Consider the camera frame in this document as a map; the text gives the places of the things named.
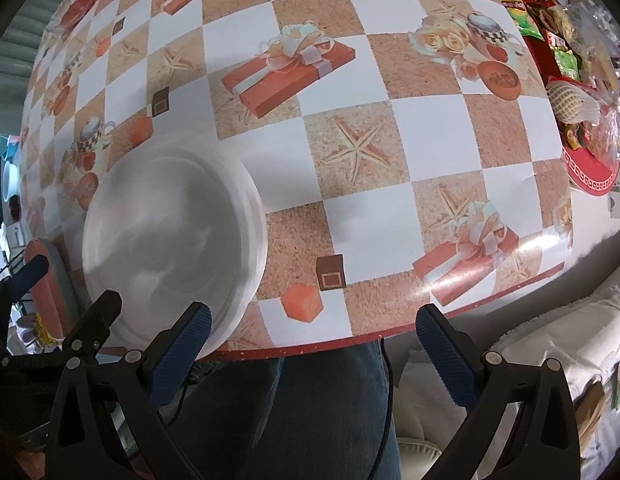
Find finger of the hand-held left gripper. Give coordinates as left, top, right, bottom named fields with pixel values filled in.
left=0, top=254, right=50, bottom=321

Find brown cardboard box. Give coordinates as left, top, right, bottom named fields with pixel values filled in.
left=576, top=382, right=607, bottom=437

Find person's blue jeans leg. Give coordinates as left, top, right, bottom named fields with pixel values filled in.
left=167, top=342, right=403, bottom=480

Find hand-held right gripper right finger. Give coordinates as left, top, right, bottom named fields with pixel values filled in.
left=415, top=304, right=583, bottom=480

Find white round plate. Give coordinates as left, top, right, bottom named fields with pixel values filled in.
left=82, top=130, right=269, bottom=363

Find white foam fruit net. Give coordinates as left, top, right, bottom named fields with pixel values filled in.
left=546, top=79, right=603, bottom=123

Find small green snack packet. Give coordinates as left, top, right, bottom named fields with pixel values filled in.
left=555, top=45, right=581, bottom=81

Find red patterned tray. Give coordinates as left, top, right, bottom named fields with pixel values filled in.
left=472, top=0, right=620, bottom=196

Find white cushion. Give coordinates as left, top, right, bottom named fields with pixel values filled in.
left=397, top=350, right=471, bottom=441

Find white fluffy blanket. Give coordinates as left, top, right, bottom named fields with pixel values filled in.
left=490, top=285, right=620, bottom=461

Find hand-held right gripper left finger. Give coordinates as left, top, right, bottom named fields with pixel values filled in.
left=48, top=289, right=213, bottom=480

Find white ribbed plastic object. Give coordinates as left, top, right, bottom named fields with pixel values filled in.
left=397, top=435, right=443, bottom=480

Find checkered printed tablecloth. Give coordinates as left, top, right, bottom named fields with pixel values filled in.
left=20, top=0, right=576, bottom=361

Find black cable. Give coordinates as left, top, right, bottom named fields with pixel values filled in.
left=370, top=340, right=393, bottom=480

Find colourful wrapped sweets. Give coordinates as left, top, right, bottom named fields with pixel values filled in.
left=562, top=122, right=591, bottom=150

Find clear plastic bag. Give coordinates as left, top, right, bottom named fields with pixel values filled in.
left=565, top=0, right=620, bottom=161

